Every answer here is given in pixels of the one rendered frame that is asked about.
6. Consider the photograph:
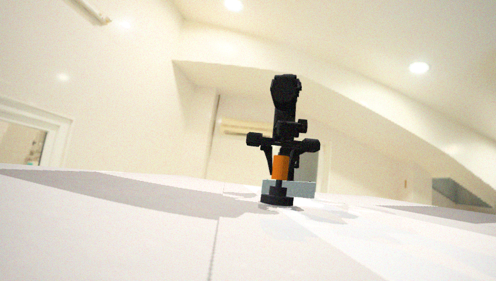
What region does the black stepped round pedestal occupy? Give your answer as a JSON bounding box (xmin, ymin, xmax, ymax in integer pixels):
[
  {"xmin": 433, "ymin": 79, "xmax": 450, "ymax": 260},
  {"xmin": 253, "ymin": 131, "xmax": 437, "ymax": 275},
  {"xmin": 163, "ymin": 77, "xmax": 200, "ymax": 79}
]
[{"xmin": 260, "ymin": 180, "xmax": 294, "ymax": 206}]

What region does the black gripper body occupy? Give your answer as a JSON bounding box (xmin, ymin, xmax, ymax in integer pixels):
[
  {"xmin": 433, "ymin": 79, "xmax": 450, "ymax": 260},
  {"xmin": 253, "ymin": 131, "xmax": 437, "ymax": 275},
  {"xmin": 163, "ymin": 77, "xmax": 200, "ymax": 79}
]
[{"xmin": 246, "ymin": 114, "xmax": 321, "ymax": 152}]

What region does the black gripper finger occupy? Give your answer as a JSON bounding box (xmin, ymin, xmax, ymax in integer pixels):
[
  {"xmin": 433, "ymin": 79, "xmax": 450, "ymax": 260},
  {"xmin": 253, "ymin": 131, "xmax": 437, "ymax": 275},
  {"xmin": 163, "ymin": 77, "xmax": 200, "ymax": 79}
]
[
  {"xmin": 260, "ymin": 145, "xmax": 273, "ymax": 175},
  {"xmin": 288, "ymin": 149, "xmax": 305, "ymax": 177}
]

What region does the orange knob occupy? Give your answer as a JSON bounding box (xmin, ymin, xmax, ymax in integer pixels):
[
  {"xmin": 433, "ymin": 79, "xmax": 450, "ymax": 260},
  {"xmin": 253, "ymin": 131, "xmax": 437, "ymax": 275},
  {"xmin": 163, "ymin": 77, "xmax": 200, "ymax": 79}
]
[{"xmin": 271, "ymin": 155, "xmax": 290, "ymax": 180}]

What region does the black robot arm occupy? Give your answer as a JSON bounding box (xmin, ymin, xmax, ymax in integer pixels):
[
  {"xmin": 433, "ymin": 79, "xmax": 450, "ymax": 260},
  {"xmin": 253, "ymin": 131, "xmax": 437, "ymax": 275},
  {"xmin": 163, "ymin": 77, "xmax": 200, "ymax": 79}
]
[{"xmin": 270, "ymin": 74, "xmax": 308, "ymax": 181}]

